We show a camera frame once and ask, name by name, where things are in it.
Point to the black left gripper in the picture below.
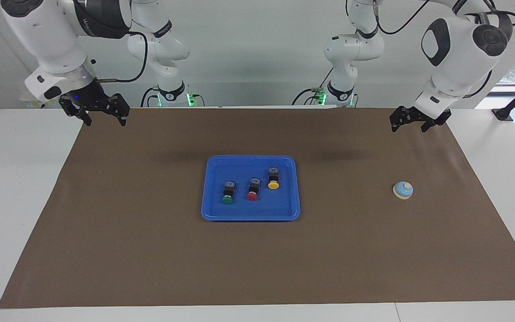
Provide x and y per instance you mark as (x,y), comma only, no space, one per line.
(423,114)

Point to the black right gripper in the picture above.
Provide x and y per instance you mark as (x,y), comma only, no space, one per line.
(90,99)

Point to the yellow push button switch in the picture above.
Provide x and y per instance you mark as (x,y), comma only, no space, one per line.
(274,179)

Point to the green push button switch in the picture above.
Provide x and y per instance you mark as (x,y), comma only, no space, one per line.
(228,192)

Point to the red push button switch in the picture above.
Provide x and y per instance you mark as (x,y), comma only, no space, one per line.
(254,188)

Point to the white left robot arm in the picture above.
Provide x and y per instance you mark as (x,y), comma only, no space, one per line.
(458,58)

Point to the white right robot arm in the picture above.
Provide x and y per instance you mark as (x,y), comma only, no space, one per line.
(47,40)

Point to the blue plastic tray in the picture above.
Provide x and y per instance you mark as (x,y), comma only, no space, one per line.
(280,205)

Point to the brown table mat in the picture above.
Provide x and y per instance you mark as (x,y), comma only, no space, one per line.
(150,259)

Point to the white wall socket box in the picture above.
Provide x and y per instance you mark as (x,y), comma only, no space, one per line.
(38,104)

